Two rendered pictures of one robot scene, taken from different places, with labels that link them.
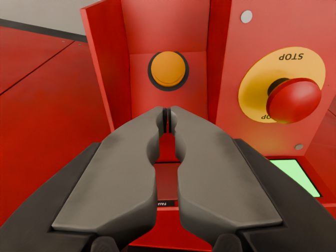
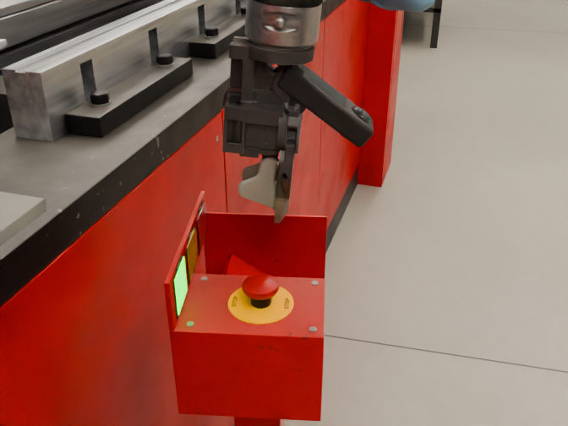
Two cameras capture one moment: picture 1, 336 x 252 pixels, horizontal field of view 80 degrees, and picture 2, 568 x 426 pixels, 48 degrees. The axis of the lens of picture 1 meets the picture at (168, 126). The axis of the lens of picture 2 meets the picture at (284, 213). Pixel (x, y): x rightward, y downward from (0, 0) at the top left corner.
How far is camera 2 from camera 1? 0.70 m
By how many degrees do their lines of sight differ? 64
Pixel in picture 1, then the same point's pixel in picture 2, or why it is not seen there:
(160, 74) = not seen: hidden behind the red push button
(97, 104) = not seen: hidden behind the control
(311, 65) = (278, 314)
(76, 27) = not seen: outside the picture
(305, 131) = (210, 324)
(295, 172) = (179, 297)
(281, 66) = (280, 300)
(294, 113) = (253, 281)
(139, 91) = (253, 271)
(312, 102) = (261, 287)
